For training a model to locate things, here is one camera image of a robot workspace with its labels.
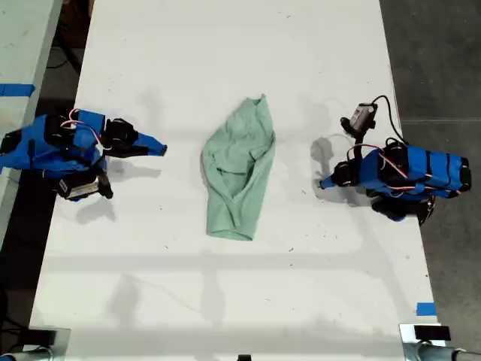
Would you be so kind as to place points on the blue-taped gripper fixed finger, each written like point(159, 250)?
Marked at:
point(152, 142)
point(331, 179)

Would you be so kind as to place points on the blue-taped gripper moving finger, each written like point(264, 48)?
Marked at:
point(146, 150)
point(332, 185)

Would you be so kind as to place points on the pale green T-shirt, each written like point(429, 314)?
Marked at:
point(236, 165)

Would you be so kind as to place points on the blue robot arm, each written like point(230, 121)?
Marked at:
point(49, 146)
point(417, 169)

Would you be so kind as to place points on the long blue tape strip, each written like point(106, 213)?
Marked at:
point(15, 90)

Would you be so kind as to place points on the white side table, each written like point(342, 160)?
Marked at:
point(19, 45)

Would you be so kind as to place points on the short blue tape piece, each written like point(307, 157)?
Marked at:
point(426, 309)

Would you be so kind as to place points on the small black box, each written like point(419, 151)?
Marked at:
point(41, 337)
point(431, 333)

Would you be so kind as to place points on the metal table clamp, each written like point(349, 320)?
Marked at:
point(424, 349)
point(45, 351)

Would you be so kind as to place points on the small black clip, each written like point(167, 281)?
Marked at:
point(244, 357)

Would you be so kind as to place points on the grey gripper camera box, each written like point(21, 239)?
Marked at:
point(362, 116)

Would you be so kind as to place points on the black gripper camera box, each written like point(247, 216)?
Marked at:
point(77, 189)

